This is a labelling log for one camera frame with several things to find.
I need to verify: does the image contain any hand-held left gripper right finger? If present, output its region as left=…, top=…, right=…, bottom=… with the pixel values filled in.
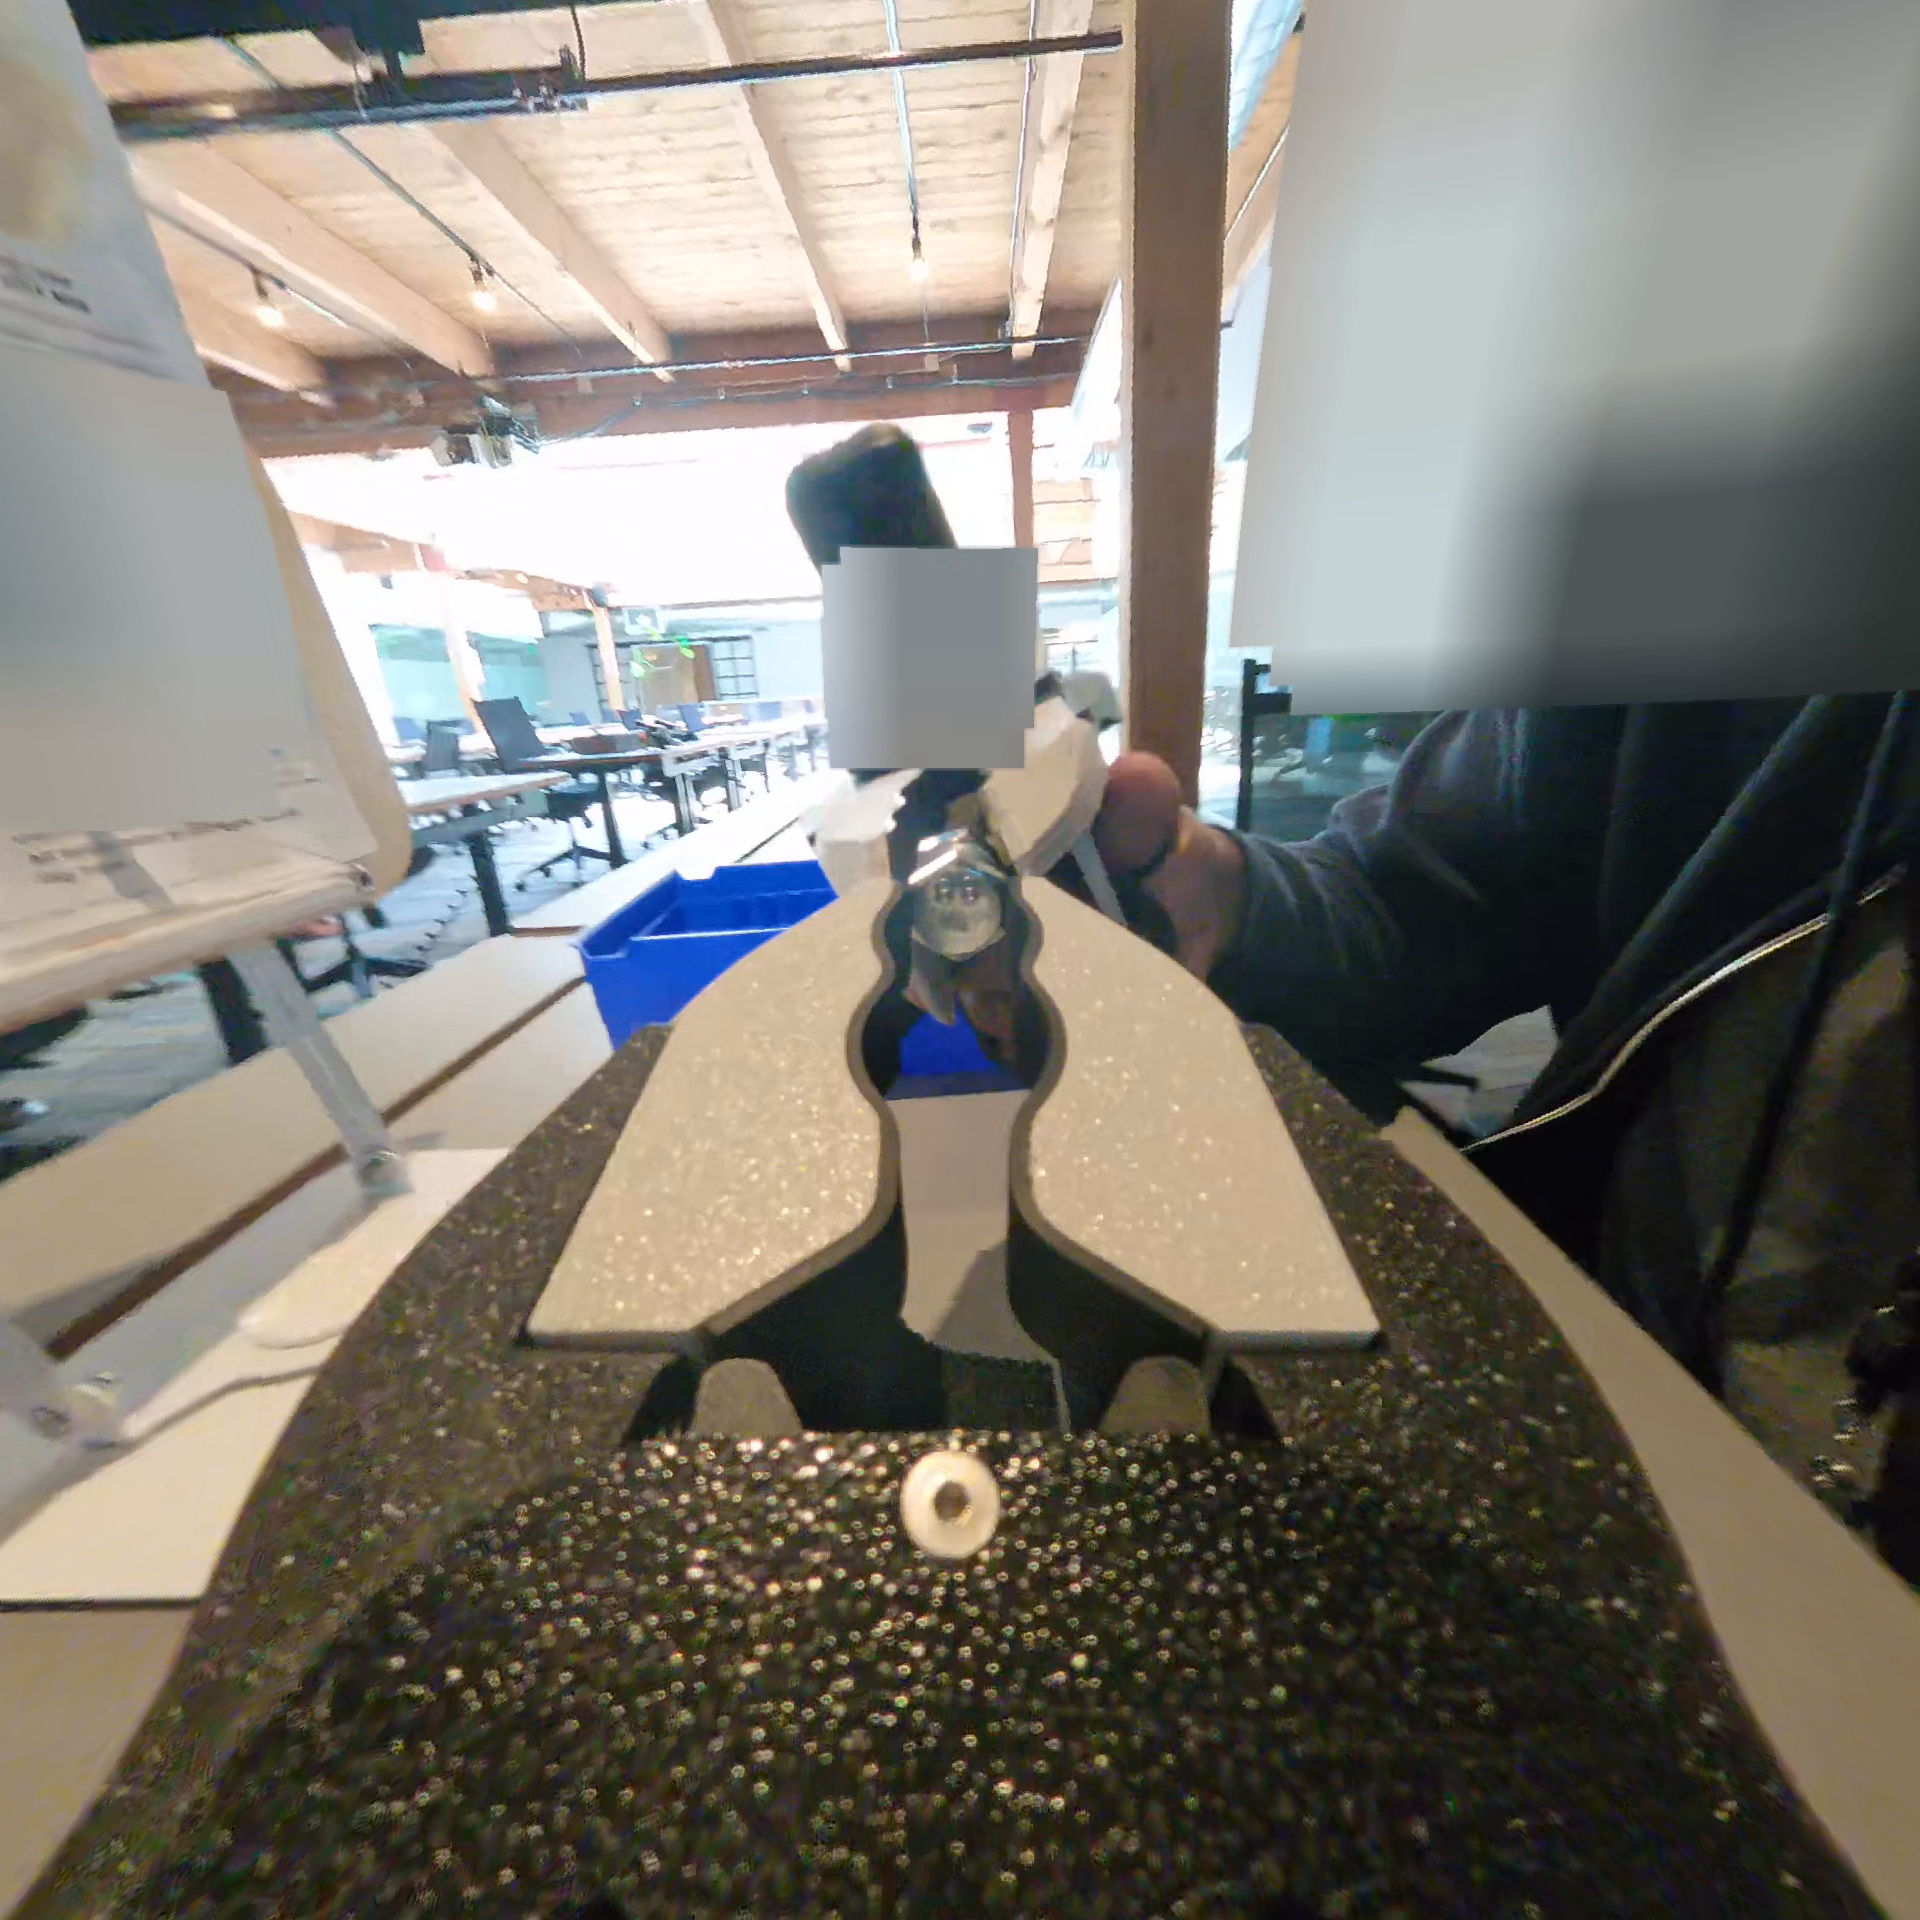
left=1007, top=878, right=1386, bottom=1349

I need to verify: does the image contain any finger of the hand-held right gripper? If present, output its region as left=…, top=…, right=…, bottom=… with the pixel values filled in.
left=980, top=701, right=1107, bottom=871
left=806, top=777, right=905, bottom=900

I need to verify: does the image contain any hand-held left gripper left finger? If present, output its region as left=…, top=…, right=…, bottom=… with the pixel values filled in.
left=525, top=878, right=905, bottom=1347

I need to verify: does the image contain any steel bolt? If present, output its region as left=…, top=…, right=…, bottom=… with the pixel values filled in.
left=909, top=842, right=1007, bottom=962

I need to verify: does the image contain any blue plastic bin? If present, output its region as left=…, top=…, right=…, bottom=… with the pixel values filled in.
left=577, top=860, right=1027, bottom=1101

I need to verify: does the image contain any person's right forearm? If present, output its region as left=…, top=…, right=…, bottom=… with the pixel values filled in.
left=1200, top=705, right=1817, bottom=1119

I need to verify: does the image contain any person's right hand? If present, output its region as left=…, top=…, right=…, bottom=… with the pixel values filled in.
left=1100, top=749, right=1251, bottom=981

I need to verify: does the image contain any office desk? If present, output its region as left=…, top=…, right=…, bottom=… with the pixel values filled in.
left=393, top=770, right=574, bottom=942

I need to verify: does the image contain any ceiling mounted device cluster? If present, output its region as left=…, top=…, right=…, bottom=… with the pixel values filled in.
left=432, top=400, right=545, bottom=471

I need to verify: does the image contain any wooden document stand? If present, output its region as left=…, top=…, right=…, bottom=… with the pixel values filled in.
left=0, top=450, right=514, bottom=1607

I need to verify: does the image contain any person's dark zip jacket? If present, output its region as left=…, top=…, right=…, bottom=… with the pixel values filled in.
left=1462, top=691, right=1920, bottom=1593

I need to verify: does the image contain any printed instruction sheet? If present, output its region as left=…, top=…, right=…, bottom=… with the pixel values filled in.
left=0, top=0, right=378, bottom=942

